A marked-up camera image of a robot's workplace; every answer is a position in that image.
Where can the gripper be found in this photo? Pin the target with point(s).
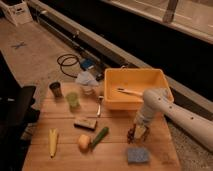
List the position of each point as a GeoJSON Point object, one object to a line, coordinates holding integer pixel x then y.
{"type": "Point", "coordinates": [140, 132]}

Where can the dark grape bunch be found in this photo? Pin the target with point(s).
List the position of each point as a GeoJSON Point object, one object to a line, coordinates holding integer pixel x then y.
{"type": "Point", "coordinates": [130, 138]}

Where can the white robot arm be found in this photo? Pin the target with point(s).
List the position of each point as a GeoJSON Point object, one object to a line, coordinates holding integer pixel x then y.
{"type": "Point", "coordinates": [156, 100]}

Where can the green plastic cup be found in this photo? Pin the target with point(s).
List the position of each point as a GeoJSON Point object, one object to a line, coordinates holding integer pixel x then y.
{"type": "Point", "coordinates": [72, 99]}

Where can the dark metal cup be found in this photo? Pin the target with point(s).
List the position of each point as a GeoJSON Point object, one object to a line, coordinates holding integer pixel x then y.
{"type": "Point", "coordinates": [55, 87]}

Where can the blue sponge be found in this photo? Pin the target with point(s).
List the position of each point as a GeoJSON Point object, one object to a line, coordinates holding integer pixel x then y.
{"type": "Point", "coordinates": [137, 155]}

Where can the green cucumber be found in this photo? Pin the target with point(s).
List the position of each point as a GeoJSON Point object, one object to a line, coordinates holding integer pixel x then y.
{"type": "Point", "coordinates": [99, 137]}

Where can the yellow plastic bin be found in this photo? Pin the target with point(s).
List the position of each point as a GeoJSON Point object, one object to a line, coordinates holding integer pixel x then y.
{"type": "Point", "coordinates": [133, 79]}

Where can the dark rectangular scrub block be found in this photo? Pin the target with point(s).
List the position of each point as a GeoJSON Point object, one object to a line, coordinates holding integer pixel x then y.
{"type": "Point", "coordinates": [85, 123]}

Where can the yellow orange fruit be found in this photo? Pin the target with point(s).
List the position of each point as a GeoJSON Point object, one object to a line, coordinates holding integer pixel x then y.
{"type": "Point", "coordinates": [83, 142]}

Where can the clear glass jar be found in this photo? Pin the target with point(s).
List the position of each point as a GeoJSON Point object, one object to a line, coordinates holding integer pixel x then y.
{"type": "Point", "coordinates": [87, 90]}

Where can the blue box on floor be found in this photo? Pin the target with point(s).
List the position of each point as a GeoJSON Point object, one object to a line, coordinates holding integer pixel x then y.
{"type": "Point", "coordinates": [86, 64]}

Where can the yellow corn cob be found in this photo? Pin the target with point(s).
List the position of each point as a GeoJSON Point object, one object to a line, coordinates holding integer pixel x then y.
{"type": "Point", "coordinates": [53, 137]}

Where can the black chair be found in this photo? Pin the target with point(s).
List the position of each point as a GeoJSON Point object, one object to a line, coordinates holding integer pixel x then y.
{"type": "Point", "coordinates": [15, 113]}

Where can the white cardboard box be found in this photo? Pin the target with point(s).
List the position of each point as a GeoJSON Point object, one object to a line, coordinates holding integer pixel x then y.
{"type": "Point", "coordinates": [17, 14]}

